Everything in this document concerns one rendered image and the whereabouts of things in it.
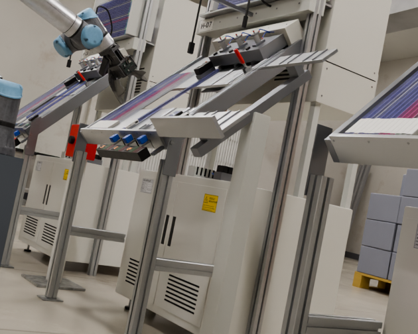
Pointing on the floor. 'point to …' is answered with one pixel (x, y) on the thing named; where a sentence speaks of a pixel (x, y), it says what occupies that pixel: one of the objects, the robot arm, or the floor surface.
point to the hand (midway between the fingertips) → (134, 93)
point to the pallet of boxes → (388, 229)
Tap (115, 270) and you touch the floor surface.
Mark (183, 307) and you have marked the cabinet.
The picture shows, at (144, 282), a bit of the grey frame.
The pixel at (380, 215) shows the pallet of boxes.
